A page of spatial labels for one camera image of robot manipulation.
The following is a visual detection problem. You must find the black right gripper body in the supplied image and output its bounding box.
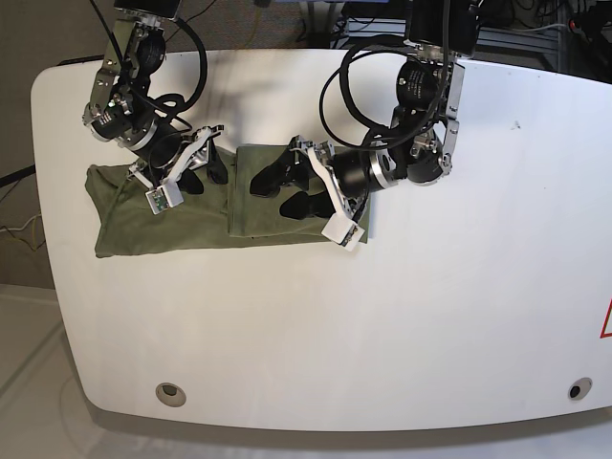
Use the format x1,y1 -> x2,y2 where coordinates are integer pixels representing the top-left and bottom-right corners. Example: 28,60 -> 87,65
128,124 -> 225,189

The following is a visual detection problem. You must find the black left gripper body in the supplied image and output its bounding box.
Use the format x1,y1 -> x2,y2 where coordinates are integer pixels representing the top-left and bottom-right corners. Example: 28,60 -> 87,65
288,136 -> 370,224

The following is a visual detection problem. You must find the green T-shirt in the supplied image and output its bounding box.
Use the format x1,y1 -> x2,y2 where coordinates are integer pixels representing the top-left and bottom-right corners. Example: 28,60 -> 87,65
85,145 -> 327,258

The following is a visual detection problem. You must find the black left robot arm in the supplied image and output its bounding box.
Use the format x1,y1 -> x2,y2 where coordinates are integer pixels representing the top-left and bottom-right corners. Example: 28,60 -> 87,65
250,1 -> 480,222

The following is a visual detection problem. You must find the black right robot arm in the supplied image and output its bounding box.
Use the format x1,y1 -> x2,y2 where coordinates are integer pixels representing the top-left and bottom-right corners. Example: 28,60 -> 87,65
82,1 -> 229,195

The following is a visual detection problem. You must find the left table grommet hole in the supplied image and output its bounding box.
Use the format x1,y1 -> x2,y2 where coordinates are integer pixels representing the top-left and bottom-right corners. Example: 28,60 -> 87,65
155,382 -> 186,407

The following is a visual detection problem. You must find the table grommet hole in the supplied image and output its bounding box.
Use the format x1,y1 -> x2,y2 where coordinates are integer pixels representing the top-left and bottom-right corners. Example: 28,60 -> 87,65
568,377 -> 593,402
155,382 -> 186,407

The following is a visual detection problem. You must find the red warning triangle sticker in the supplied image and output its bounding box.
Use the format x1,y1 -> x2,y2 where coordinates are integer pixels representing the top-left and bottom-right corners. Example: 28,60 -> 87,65
600,301 -> 612,339

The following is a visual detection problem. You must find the right table grommet hole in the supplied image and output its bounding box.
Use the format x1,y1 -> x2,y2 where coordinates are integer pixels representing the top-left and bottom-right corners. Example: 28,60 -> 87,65
568,377 -> 593,402

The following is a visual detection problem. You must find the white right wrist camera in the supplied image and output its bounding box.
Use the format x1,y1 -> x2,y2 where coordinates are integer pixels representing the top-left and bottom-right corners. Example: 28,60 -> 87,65
145,183 -> 184,215

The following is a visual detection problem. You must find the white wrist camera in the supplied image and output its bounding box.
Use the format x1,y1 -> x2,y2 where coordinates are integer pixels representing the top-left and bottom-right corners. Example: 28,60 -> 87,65
321,212 -> 365,251
145,183 -> 184,215

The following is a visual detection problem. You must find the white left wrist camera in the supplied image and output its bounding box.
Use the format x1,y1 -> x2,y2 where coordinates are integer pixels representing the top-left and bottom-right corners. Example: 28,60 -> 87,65
321,212 -> 365,251

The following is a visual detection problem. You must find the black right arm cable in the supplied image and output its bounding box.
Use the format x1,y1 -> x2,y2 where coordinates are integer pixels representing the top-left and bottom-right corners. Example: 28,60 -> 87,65
142,11 -> 208,133

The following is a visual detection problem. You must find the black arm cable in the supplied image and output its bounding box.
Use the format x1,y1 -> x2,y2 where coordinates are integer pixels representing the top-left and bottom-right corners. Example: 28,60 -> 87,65
142,11 -> 208,133
318,33 -> 450,150

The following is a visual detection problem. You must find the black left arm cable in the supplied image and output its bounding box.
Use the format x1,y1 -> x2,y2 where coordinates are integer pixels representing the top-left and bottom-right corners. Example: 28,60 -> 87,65
318,33 -> 450,150

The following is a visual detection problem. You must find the yellow floor cable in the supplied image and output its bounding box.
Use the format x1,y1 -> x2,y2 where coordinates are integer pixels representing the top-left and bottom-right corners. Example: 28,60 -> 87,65
0,214 -> 47,254

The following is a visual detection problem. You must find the aluminium frame rail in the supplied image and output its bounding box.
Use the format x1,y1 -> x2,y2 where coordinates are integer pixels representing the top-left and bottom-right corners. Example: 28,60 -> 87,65
329,17 -> 612,82

